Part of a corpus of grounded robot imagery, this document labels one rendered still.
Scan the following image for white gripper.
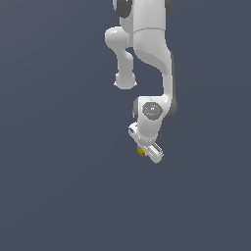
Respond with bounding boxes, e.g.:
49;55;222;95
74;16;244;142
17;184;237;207
127;122;165;165

